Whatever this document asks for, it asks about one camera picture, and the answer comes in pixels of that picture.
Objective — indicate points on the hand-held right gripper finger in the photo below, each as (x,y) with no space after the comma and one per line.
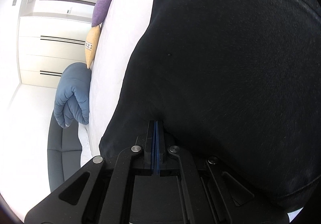
(153,143)
(158,143)

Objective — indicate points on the black pants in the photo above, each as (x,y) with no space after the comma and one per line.
(225,63)

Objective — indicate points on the white folded blanket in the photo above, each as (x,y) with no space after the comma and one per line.
(84,138)

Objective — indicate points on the grey padded headboard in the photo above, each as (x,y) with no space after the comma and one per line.
(65,158)

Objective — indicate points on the bed with white sheet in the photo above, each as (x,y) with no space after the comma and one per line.
(112,63)

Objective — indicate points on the blue rolled duvet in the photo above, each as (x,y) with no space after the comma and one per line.
(72,93)

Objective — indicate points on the yellow pillow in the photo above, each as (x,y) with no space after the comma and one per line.
(92,48)

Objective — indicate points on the white wardrobe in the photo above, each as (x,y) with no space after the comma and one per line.
(50,50)

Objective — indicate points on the purple pillow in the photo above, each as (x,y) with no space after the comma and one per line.
(102,8)

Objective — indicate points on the white wall switch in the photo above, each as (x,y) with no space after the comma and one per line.
(69,10)

